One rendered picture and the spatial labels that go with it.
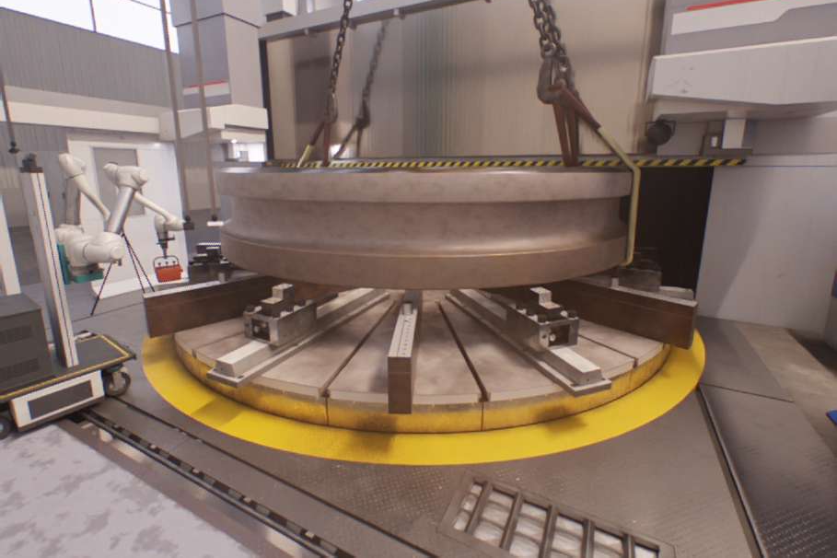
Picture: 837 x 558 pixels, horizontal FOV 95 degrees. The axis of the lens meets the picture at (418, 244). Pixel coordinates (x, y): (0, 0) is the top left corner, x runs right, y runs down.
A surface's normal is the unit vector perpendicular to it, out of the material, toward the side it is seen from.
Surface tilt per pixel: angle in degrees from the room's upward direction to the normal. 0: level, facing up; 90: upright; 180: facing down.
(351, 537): 0
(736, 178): 90
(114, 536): 0
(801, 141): 90
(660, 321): 90
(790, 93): 90
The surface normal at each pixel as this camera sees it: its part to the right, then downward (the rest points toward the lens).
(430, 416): 0.00, 0.19
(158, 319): 0.67, 0.15
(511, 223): 0.28, 0.18
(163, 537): 0.00, -0.98
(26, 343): 0.81, 0.11
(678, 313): -0.74, 0.13
